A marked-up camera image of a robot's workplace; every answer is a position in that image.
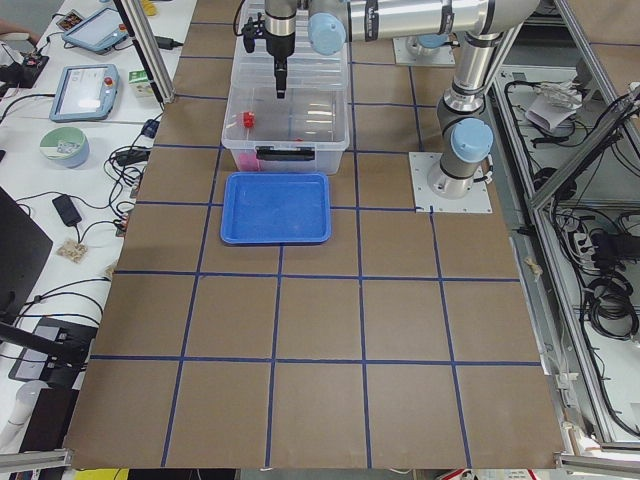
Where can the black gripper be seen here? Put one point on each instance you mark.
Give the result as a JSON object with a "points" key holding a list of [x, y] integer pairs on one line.
{"points": [[278, 44]]}

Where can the clear plastic box lid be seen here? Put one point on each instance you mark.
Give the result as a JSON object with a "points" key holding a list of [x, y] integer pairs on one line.
{"points": [[306, 68]]}

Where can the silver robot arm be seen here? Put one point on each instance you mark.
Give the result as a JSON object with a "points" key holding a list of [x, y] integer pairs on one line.
{"points": [[487, 29]]}

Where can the clear plastic storage box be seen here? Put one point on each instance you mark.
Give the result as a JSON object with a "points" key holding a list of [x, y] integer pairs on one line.
{"points": [[319, 117]]}

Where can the red block in box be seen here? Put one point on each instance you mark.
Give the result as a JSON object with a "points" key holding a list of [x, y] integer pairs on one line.
{"points": [[247, 161]]}

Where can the red block under lid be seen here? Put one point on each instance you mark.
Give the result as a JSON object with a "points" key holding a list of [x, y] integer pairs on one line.
{"points": [[248, 119]]}

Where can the green white carton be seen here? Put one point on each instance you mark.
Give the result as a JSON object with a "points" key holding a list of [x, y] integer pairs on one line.
{"points": [[139, 83]]}

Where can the blue plastic tray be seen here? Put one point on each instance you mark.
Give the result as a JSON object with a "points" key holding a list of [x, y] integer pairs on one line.
{"points": [[276, 208]]}

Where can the blue teach pendant far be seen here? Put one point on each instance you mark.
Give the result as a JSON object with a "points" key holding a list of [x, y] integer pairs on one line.
{"points": [[99, 32]]}

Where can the blue teach pendant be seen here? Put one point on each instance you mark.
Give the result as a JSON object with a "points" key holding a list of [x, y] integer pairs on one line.
{"points": [[85, 93], [99, 32]]}

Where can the blue teach pendant near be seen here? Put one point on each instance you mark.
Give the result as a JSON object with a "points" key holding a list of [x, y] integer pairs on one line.
{"points": [[85, 93]]}

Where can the green white bowl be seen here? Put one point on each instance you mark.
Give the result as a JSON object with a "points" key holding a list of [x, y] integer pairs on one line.
{"points": [[65, 146]]}

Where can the black power adapter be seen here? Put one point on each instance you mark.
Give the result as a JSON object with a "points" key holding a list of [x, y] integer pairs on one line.
{"points": [[66, 210]]}

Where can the black monitor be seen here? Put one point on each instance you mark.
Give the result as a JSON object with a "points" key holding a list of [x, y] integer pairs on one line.
{"points": [[25, 248]]}

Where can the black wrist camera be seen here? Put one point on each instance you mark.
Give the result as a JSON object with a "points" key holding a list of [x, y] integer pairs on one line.
{"points": [[252, 31]]}

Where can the aluminium frame post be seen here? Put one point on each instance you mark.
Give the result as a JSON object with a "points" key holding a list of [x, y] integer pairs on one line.
{"points": [[141, 34]]}

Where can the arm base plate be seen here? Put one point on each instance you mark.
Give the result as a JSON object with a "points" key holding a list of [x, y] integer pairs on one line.
{"points": [[435, 192], [424, 50]]}

